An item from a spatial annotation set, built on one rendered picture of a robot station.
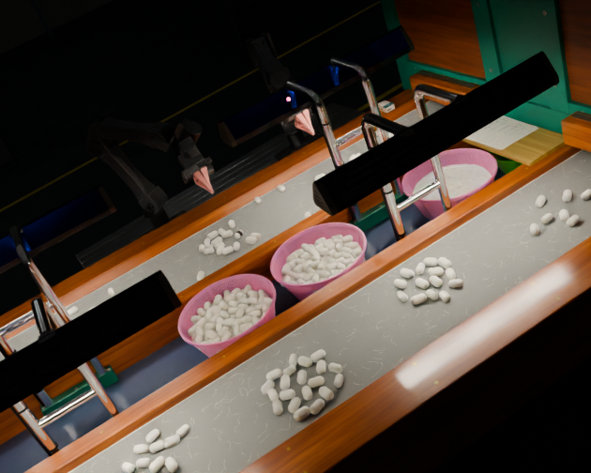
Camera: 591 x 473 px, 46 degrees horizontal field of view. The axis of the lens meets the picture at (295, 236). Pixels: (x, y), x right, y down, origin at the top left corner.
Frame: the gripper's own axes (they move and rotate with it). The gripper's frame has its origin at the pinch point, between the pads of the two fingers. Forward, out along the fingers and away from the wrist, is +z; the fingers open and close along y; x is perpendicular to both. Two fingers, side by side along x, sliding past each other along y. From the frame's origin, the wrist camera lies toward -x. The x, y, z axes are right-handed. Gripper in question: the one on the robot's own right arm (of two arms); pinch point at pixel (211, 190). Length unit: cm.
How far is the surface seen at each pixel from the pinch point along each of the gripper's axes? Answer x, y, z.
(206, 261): -0.9, -13.3, 19.5
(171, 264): 5.1, -22.1, 12.2
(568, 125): -43, 78, 53
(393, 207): -37, 28, 46
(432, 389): -60, 3, 87
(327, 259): -20.7, 11.5, 43.8
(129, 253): 12.6, -30.7, -0.8
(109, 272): 10.8, -39.0, 1.9
